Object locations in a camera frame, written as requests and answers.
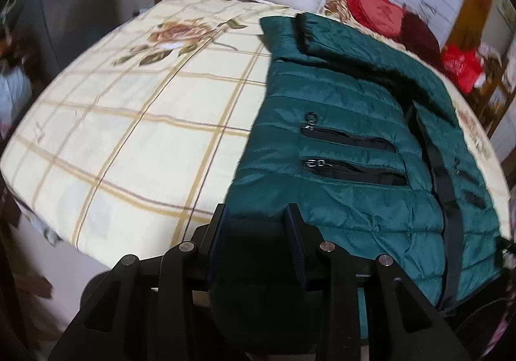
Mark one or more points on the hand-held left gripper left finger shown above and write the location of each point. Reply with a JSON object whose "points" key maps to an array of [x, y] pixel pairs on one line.
{"points": [[219, 234]]}

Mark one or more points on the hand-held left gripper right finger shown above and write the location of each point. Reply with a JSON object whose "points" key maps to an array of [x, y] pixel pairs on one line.
{"points": [[296, 238]]}

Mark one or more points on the green puffer jacket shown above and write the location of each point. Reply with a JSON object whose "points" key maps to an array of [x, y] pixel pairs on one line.
{"points": [[342, 203]]}

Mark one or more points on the floral checked bedspread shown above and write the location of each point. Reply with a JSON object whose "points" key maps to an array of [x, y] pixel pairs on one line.
{"points": [[141, 143]]}

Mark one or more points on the dark red knitted cushion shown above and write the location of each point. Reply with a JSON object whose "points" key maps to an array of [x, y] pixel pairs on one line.
{"points": [[421, 36]]}

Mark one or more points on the red shopping bag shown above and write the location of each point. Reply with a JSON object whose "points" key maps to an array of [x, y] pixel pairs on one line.
{"points": [[461, 64]]}

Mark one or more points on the red round cushion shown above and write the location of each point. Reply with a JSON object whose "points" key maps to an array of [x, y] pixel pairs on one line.
{"points": [[377, 10]]}

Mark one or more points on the wooden chair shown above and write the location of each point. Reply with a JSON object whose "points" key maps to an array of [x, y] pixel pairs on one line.
{"points": [[498, 91]]}

